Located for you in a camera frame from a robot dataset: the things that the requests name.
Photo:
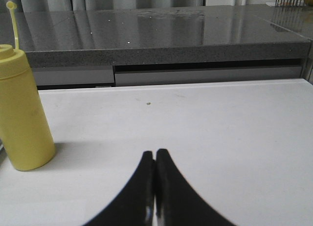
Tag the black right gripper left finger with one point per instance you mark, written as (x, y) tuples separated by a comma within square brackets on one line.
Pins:
[(134, 204)]

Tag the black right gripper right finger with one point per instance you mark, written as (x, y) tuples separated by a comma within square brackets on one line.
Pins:
[(177, 203)]

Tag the yellow squeeze bottle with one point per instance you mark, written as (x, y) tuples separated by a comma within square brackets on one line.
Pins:
[(24, 130)]

